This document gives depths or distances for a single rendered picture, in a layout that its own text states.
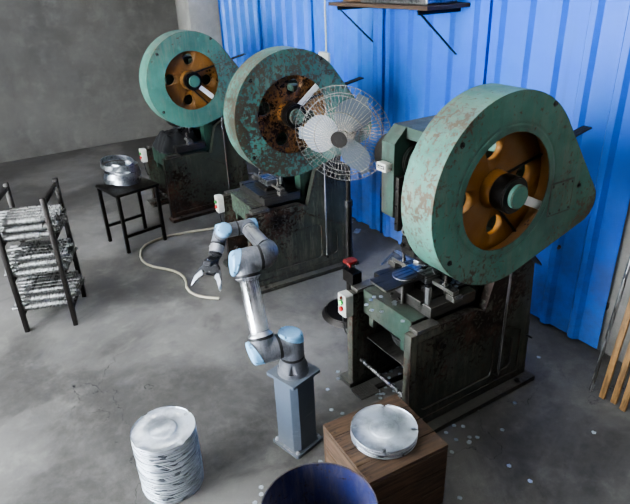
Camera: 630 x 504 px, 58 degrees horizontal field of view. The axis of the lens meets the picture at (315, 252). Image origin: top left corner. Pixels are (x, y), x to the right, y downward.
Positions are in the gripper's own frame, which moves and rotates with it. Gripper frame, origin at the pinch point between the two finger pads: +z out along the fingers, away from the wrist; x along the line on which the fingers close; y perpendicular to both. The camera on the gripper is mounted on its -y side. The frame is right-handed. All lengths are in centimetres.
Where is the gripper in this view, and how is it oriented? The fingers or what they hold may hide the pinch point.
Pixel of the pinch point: (205, 288)
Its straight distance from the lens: 298.7
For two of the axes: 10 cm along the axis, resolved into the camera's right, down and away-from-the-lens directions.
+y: -0.1, 2.6, 9.7
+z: -2.0, 9.5, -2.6
